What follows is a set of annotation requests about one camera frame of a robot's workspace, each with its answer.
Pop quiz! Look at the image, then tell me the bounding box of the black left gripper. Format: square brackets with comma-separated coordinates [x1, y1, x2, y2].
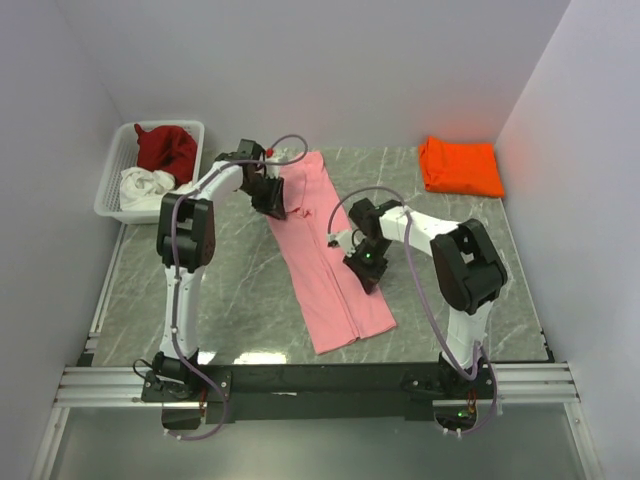
[241, 175, 286, 221]

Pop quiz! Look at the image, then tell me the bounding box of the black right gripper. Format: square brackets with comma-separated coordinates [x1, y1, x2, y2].
[344, 239, 393, 296]

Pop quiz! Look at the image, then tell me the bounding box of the pink t shirt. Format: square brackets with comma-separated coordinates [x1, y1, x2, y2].
[267, 152, 396, 354]

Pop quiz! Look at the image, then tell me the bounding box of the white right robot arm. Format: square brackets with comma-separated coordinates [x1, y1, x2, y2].
[327, 198, 508, 399]

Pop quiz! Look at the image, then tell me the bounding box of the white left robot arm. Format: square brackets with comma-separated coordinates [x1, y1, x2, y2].
[152, 139, 289, 402]

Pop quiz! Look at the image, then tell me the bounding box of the dark red t shirt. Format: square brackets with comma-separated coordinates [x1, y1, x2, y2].
[134, 124, 198, 185]

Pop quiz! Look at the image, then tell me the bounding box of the white t shirt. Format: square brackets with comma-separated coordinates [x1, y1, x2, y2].
[119, 167, 193, 211]

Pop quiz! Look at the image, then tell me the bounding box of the folded orange t shirt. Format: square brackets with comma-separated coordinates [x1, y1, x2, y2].
[418, 136, 505, 198]

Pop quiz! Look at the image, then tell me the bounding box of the white plastic laundry basket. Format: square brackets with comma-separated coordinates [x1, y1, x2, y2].
[94, 120, 205, 224]

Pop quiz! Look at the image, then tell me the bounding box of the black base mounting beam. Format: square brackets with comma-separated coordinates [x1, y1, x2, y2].
[141, 362, 495, 424]

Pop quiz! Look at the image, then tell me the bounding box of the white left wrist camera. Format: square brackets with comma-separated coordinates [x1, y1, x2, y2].
[263, 154, 289, 178]

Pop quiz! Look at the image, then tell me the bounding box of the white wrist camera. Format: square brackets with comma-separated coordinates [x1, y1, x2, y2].
[263, 154, 289, 178]
[327, 230, 356, 252]

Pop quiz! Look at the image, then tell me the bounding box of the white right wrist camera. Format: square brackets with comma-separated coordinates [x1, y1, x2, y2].
[327, 230, 356, 252]

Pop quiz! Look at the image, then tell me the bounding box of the aluminium rail frame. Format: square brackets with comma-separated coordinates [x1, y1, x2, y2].
[54, 219, 604, 479]

